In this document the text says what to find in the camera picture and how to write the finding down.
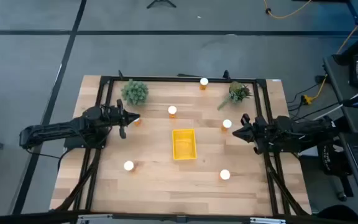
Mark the white ball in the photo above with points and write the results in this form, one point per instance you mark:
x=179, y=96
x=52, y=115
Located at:
x=225, y=174

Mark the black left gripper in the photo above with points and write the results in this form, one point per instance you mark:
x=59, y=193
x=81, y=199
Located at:
x=113, y=115

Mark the black slanted stand beam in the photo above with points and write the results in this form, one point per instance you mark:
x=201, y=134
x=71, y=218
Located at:
x=356, y=46

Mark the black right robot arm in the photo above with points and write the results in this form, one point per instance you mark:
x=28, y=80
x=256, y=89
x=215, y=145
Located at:
x=303, y=129

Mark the black tripod base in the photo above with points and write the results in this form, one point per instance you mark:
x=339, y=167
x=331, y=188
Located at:
x=161, y=1

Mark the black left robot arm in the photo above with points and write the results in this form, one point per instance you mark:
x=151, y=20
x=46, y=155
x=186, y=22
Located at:
x=57, y=127

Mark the white paper sheet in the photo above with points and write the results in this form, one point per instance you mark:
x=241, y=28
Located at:
x=311, y=152

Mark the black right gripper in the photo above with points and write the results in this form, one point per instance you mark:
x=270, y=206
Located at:
x=259, y=133

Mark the black crossbar with silver brackets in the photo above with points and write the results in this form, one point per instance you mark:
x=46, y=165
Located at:
x=154, y=217

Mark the black bag with white print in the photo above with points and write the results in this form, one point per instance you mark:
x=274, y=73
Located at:
x=331, y=165

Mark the black aluminium table frame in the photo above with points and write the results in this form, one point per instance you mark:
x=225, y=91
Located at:
x=166, y=79

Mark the bushy green potted plant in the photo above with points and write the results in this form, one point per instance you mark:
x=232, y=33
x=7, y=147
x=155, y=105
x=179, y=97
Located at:
x=134, y=92

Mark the spiky trailing succulent plant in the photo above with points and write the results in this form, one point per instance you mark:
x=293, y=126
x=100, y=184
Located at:
x=237, y=91

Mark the yellow plastic basket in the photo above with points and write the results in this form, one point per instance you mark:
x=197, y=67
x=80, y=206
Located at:
x=184, y=144

